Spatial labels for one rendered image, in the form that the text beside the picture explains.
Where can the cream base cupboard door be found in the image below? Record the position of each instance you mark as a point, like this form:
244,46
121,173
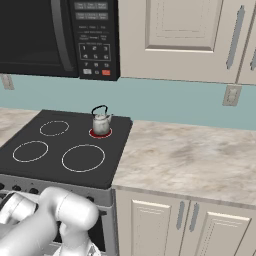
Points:
150,226
223,233

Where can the beige wall socket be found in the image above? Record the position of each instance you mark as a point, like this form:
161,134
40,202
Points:
232,95
7,82

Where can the cream wall cupboard door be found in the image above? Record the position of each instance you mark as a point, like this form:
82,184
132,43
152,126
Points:
180,36
249,73

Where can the black stove knob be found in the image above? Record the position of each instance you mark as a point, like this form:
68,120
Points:
33,191
1,186
90,199
16,188

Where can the black stove with hob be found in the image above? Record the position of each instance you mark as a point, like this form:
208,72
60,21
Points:
80,146

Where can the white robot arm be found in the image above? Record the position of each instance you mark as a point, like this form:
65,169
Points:
66,213

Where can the black microwave oven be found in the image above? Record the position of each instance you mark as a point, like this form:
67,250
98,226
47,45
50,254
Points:
40,33

